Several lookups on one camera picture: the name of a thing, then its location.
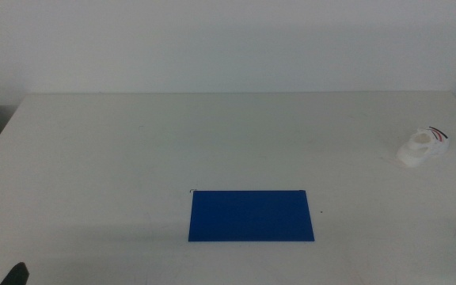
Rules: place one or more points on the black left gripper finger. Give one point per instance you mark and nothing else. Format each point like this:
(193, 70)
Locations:
(16, 276)

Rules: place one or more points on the blue rectangular mat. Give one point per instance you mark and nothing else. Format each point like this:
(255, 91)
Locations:
(251, 217)

